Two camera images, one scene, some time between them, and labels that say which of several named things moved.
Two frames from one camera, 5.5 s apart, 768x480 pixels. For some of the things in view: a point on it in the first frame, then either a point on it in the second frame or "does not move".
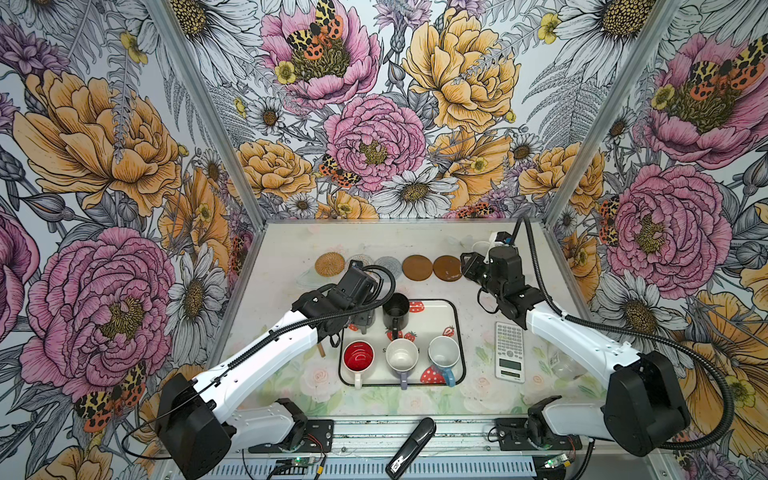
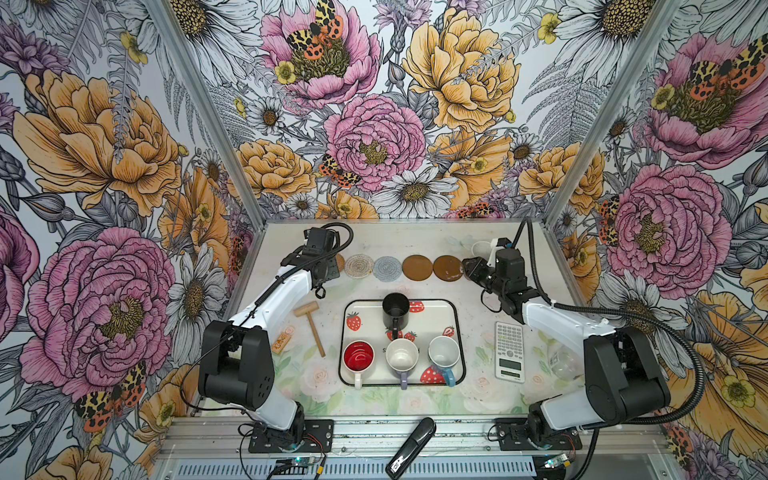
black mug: (396, 312) does not move
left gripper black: (367, 301) -> (333, 271)
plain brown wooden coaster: (417, 267) does not move
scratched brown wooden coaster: (447, 268) does not move
